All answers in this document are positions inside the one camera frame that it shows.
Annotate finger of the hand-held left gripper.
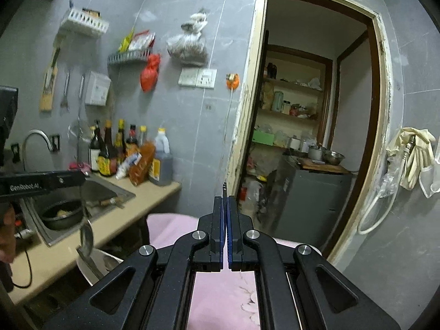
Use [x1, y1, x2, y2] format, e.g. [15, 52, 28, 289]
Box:
[48, 170, 90, 192]

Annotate hanging wooden board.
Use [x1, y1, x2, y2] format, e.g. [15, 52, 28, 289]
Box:
[39, 37, 64, 112]

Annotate clear plastic bottle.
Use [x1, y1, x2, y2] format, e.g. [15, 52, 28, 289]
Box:
[245, 180, 264, 211]

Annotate soy sauce bottle yellow label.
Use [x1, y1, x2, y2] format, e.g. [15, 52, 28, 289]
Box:
[98, 120, 118, 178]

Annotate dark sauce bottle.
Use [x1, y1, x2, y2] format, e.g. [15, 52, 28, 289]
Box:
[115, 119, 126, 166]

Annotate wooden shelf unit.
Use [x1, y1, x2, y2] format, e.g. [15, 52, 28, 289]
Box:
[252, 44, 334, 152]

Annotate clear plastic bag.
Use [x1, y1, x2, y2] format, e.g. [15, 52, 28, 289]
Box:
[376, 157, 406, 199]

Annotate red capped sauce bottle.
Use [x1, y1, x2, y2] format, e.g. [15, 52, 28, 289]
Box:
[125, 124, 138, 159]

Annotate black frying pan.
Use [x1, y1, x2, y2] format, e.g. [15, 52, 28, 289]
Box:
[41, 195, 122, 232]

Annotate grey wall shelf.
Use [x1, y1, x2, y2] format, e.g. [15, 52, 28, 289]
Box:
[107, 48, 154, 66]

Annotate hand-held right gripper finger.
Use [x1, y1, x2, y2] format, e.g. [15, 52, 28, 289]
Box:
[43, 196, 229, 330]
[228, 196, 401, 330]

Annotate hanging steel peeler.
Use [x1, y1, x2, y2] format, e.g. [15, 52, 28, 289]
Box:
[60, 70, 71, 111]

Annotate worn door frame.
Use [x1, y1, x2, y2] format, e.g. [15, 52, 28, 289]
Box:
[225, 0, 394, 262]

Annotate person's left hand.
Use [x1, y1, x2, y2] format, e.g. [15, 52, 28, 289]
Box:
[0, 203, 18, 263]

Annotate dark pump bottle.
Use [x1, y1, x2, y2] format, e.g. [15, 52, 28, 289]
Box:
[88, 126, 101, 172]

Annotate clear bag of dried goods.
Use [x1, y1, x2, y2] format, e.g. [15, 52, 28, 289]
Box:
[166, 7, 210, 67]

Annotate yellow green seasoning packet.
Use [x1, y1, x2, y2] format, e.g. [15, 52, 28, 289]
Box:
[118, 29, 136, 54]

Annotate green box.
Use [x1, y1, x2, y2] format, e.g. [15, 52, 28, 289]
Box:
[253, 130, 275, 145]

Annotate white mesh bag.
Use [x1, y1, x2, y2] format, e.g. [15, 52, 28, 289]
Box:
[418, 140, 440, 199]

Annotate orange chili packet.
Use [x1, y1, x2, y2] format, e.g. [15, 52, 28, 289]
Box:
[128, 141, 156, 186]

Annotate wooden cutting board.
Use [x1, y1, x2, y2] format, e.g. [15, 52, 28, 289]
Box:
[297, 158, 351, 174]

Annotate black cable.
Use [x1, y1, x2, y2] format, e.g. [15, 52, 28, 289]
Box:
[13, 230, 34, 288]

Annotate hanging steel strainer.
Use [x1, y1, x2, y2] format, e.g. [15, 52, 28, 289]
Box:
[67, 74, 91, 142]

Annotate pink floral tablecloth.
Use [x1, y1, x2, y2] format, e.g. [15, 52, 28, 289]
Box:
[146, 212, 324, 330]

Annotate white hose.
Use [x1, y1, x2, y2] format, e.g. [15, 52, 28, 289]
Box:
[356, 164, 400, 235]

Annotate cream rubber gloves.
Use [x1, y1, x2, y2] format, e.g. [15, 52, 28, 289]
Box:
[385, 127, 437, 191]

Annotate small steel pot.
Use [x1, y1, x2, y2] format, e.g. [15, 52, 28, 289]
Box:
[307, 143, 327, 162]

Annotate white power cable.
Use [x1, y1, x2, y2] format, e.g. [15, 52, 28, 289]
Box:
[223, 87, 236, 180]

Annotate white blue packet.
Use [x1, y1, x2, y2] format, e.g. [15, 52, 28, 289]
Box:
[115, 153, 142, 180]

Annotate beige kitchen counter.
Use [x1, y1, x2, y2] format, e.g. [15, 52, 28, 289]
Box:
[6, 175, 182, 307]

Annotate red plastic bag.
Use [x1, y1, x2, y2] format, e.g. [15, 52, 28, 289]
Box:
[140, 54, 162, 93]

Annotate red seasoning packet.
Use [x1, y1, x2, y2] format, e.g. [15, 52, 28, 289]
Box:
[128, 31, 155, 52]

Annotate white wall switch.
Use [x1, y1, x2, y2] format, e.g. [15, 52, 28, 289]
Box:
[178, 67, 200, 88]

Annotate steel bowl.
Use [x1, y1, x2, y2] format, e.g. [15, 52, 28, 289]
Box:
[323, 150, 346, 166]

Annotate steel faucet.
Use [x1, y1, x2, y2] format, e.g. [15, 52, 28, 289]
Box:
[22, 129, 56, 171]

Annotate large oil jug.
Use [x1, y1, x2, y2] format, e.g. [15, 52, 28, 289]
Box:
[148, 127, 174, 187]

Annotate white wall socket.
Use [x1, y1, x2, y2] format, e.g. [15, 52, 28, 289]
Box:
[197, 68, 218, 89]

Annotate grey cabinet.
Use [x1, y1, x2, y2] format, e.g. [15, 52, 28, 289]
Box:
[264, 155, 355, 249]

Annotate white wall basket shelf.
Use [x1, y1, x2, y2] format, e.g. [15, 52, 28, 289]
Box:
[60, 6, 110, 38]

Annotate white paper box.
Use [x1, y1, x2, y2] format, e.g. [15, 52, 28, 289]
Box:
[84, 70, 112, 107]

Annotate steel sink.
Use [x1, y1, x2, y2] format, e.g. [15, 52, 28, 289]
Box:
[18, 173, 137, 248]

